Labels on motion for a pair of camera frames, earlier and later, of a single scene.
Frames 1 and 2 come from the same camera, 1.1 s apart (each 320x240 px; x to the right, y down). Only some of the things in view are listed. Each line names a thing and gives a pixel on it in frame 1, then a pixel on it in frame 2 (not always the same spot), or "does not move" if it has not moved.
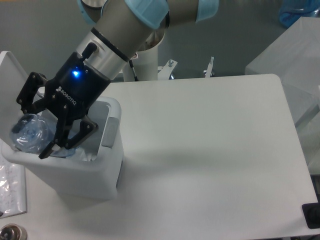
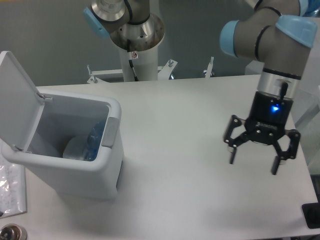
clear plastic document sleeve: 13,197 does not move
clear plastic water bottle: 35,135 → 93,141
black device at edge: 311,213 does not move
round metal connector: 11,231 does not move
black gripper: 71,92 → 270,115
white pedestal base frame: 166,72 does not move
